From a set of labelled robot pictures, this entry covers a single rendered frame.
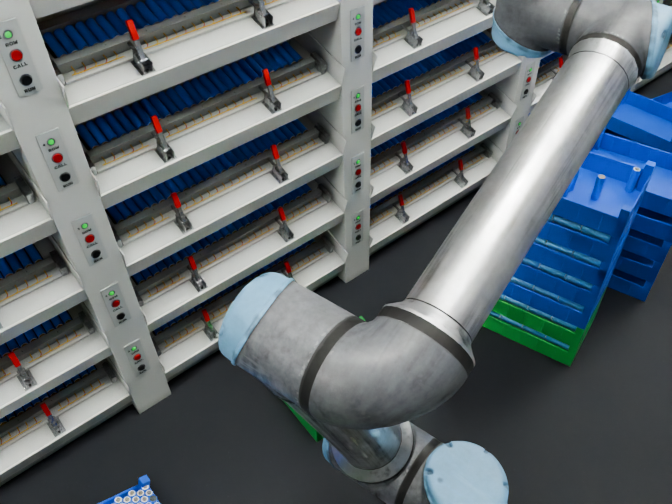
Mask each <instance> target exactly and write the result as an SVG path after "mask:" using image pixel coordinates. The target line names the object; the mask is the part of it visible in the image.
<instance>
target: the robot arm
mask: <svg viewBox="0 0 672 504"><path fill-rule="evenodd" d="M492 18H493V24H492V31H491V34H492V38H493V40H494V42H495V43H496V45H497V46H498V47H500V48H501V49H502V50H504V51H506V52H508V53H510V54H513V55H516V56H525V57H526V58H540V57H544V56H546V55H548V54H549V53H550V52H551V51H554V52H557V53H561V54H564V55H567V56H568V58H567V60H566V61H565V63H564V64H563V66H562V67H561V69H560V70H559V71H558V73H557V74H556V76H555V77H554V79H553V80H552V82H551V83H550V85H549V86H548V88H547V89H546V91H545V92H544V94H543V95H542V97H541V98H540V100H539V101H538V103H537V104H536V106H535V107H534V109H533V110H532V112H531V113H530V114H529V116H528V117H527V119H526V120H525V122H524V123H523V125H522V126H521V128H520V129H519V131H518V132H517V134H516V135H515V137H514V138H513V140H512V141H511V143H510V144H509V146H508V147H507V149H506V150H505V152H504V153H503V155H502V156H501V157H500V159H499V160H498V162H497V163H496V165H495V166H494V168H493V169H492V171H491V172H490V174H489V175H488V177H487V178H486V180H485V181H484V183H483V184H482V186H481V187H480V189H479V190H478V192H477V193H476V195H475V196H474V198H473V199H472V200H471V202H470V203H469V205H468V206H467V208H466V209H465V211H464V212H463V214H462V215H461V217H460V218H459V220H458V221H457V223H456V224H455V226H454V227H453V229H452V230H451V232H450V233H449V235H448V236H447V238H446V239H445V241H444V242H443V243H442V245H441V246H440V248H439V249H438V251H437V252H436V254H435V255H434V257H433V258H432V260H431V261H430V263H429V264H428V266H427V267H426V269H425V270H424V272H423V273H422V275H421V276H420V278H419V279H418V281H417V282H416V284H415V285H414V287H413V288H412V289H411V291H410V292H409V294H408V295H407V297H406V298H405V300H404V301H402V302H396V303H390V304H386V305H384V306H383V308H382V309H381V310H380V312H379V313H378V315H377V316H376V318H375V319H374V320H372V321H369V322H366V321H364V320H362V319H361V318H359V317H357V316H355V315H353V314H352V313H350V312H348V311H346V310H344V309H343V308H341V307H339V306H337V305H336V304H334V303H332V302H330V301H328V300H327V299H325V298H323V297H321V296H319V295H318V294H316V293H314V292H312V291H311V290H309V289H307V288H305V287H303V286H302V285H300V284H298V283H296V282H295V280H294V279H293V278H287V277H285V276H283V275H281V274H279V273H276V272H268V273H264V274H262V275H260V276H259V277H257V278H255V279H253V280H252V281H251V282H250V283H249V284H248V285H246V286H245V287H244V289H243V290H242V291H241V292H240V293H239V294H238V296H237V297H236V298H235V300H234V301H233V302H232V304H231V306H230V307H229V309H228V311H227V313H226V315H225V317H224V319H223V322H222V325H221V328H220V331H219V337H218V345H219V349H220V351H221V353H222V354H223V355H224V356H225V357H226V358H228V359H229V360H230V361H231V364H233V365H234V366H235V365H237V366H239V367H240V368H242V369H243V370H245V371H246V372H248V373H249V374H251V375H252V376H254V377H255V378H256V379H257V380H259V381H260V382H261V383H262V384H263V385H264V386H265V387H266V388H268V389H269V390H270V391H271V392H272V393H273V394H274V395H276V396H277V397H278V398H280V399H281V400H283V401H285V402H286V403H287V404H288V405H289V406H290V407H292V408H293V409H294V410H295V411H296V412H297V413H298V414H299V415H300V416H301V417H302V418H303V419H304V420H306V421H307V422H308V423H309V424H310V425H311V426H312V427H313V428H314V429H315V430H316V431H317V432H318V433H319V434H321V435H322V436H323V437H324V438H323V444H322V451H323V455H324V457H325V459H326V460H327V461H328V462H329V463H330V464H331V465H332V466H333V467H334V468H335V469H337V470H338V471H341V472H342V473H343V474H345V475H346V476H348V477H349V478H351V479H352V480H354V481H355V482H356V483H358V484H359V485H361V486H362V487H364V488H365V489H366V490H368V491H369V492H371V493H372V494H374V495H375V496H376V497H378V498H379V499H381V500H382V501H384V502H385V503H387V504H507V500H508V493H509V488H508V481H507V477H506V474H505V472H504V470H503V468H502V466H501V465H500V463H499V462H498V460H497V459H496V458H495V457H494V456H493V455H492V454H491V453H489V452H487V451H485V449H484V448H483V447H481V446H479V445H476V444H474V443H471V442H466V441H451V442H450V443H446V444H444V443H442V442H441V441H439V440H437V439H436V438H435V437H433V436H431V435H430V434H428V433H427V432H425V431H423V430H422V429H420V428H418V427H417V426H415V425H414V424H412V423H411V422H409V421H410V420H414V419H416V418H418V417H420V416H422V415H424V414H426V413H428V412H430V411H432V410H434V409H436V408H437V407H439V406H440V405H442V404H443V403H444V402H446V401H447V400H448V399H450V398H451V397H452V396H453V395H454V394H455V393H456V392H457V391H458V390H459V389H460V387H461V386H462V385H463V384H464V382H465V381H466V379H467V377H468V376H469V374H470V373H471V371H472V369H473V368H474V366H475V359H474V355H473V352H472V348H471V343H472V341H473V340H474V338H475V337H476V335H477V333H478V332H479V330H480V329H481V327H482V325H483V324H484V322H485V320H486V319H487V317H488V316H489V314H490V312H491V311H492V309H493V308H494V306H495V304H496V303H497V301H498V299H499V298H500V296H501V295H502V293H503V291H504V290H505V288H506V287H507V285H508V283H509V282H510V280H511V278H512V277H513V275H514V274H515V272H516V270H517V269H518V267H519V266H520V264H521V262H522V261H523V259H524V257H525V256H526V254H527V253H528V251H529V249H530V248H531V246H532V245H533V243H534V241H535V240H536V238H537V236H538V235H539V233H540V232H541V230H542V228H543V227H544V225H545V224H546V222H547V220H548V219H549V217H550V216H551V214H552V212H553V211H554V209H555V207H556V206H557V204H558V203H559V201H560V199H561V198H562V196H563V195H564V193H565V191H566V190H567V188H568V186H569V185H570V183H571V182H572V180H573V178H574V177H575V175H576V174H577V172H578V170H579V169H580V167H581V165H582V164H583V162H584V161H585V159H586V157H587V156H588V154H589V153H590V151H591V149H592V148H593V146H594V144H595V143H596V141H597V140H598V138H599V136H600V135H601V133H602V132H603V130H604V128H605V127H606V125H607V123H608V122H609V120H610V119H611V117H612V115H613V114H614V112H615V111H616V109H617V107H618V106H619V104H620V102H621V101H622V99H623V98H624V96H625V94H626V93H627V91H628V90H629V89H630V88H631V87H632V86H633V85H634V83H635V82H636V80H637V78H638V77H640V78H641V79H651V78H652V77H654V75H655V73H656V72H657V70H658V68H659V65H660V63H661V61H662V58H663V56H664V53H665V51H666V48H667V45H668V42H669V39H670V36H671V33H672V7H670V6H667V5H663V4H660V3H656V2H655V0H650V1H648V0H496V5H495V9H494V10H493V14H492Z"/></svg>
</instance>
